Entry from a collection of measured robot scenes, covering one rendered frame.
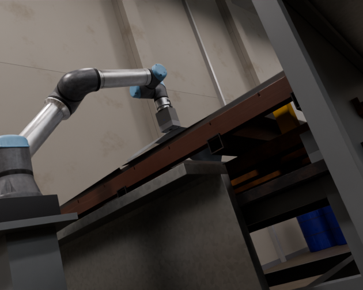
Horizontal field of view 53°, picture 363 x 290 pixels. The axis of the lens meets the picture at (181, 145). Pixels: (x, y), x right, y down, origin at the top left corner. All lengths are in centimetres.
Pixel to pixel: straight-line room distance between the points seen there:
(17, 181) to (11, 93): 359
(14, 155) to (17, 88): 361
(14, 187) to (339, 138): 88
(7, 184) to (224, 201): 63
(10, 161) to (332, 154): 90
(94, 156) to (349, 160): 430
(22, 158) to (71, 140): 352
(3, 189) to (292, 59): 86
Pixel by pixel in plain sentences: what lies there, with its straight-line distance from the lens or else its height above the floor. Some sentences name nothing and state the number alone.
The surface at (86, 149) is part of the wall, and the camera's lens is 474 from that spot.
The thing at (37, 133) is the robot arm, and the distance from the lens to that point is 142.
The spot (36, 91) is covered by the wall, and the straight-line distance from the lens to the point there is 486.
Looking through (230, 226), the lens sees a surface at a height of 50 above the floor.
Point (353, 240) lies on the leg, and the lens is 101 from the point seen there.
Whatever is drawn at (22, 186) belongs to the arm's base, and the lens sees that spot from 115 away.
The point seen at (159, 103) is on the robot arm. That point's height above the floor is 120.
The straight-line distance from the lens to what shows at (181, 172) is 92.
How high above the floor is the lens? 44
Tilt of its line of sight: 18 degrees up
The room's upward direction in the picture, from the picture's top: 18 degrees counter-clockwise
